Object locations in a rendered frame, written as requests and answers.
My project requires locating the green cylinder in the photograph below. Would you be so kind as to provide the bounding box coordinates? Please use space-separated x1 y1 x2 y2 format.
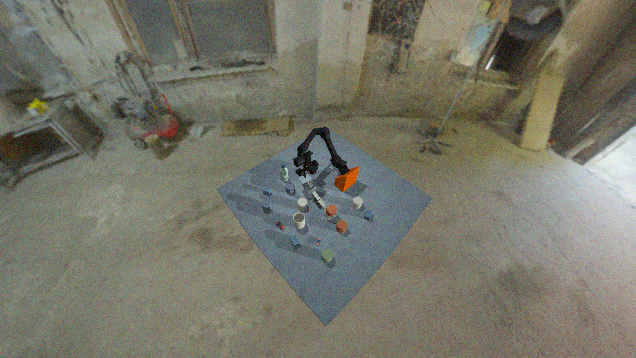
321 249 333 262

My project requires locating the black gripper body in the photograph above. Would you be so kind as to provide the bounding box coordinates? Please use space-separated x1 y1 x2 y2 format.
295 160 319 176

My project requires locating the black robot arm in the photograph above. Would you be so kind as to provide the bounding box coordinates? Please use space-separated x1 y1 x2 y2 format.
293 127 350 175

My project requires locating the brown cylinder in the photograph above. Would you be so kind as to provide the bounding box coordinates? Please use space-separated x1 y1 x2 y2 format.
326 205 337 217
336 220 347 233

